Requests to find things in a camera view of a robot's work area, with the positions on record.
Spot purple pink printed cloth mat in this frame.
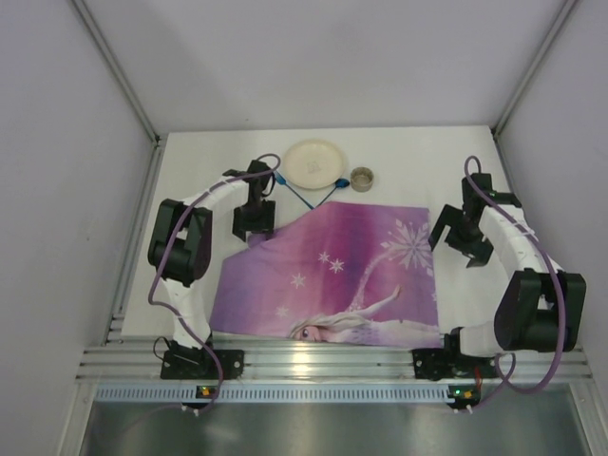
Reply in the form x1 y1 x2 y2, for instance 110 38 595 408
210 202 443 350

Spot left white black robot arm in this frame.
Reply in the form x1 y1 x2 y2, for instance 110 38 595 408
147 154 280 351

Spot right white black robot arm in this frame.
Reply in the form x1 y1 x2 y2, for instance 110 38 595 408
428 173 587 357

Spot blue plastic fork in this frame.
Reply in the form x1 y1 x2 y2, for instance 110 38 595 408
275 172 314 210

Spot cream round plate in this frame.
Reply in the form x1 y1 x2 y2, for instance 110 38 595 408
280 139 347 190

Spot blue plastic spoon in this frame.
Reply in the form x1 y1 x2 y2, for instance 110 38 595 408
315 178 350 208

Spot small beige cup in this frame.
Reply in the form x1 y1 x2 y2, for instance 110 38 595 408
350 166 374 193

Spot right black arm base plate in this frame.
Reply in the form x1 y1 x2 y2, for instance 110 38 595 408
411 349 498 381

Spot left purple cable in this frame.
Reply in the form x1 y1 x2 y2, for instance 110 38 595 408
147 152 281 415

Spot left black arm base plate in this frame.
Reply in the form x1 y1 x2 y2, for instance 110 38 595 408
160 350 245 380

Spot aluminium rail frame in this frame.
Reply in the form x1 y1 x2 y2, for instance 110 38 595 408
75 334 593 384

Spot grey slotted cable duct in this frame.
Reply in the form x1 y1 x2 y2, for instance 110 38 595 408
95 384 480 406

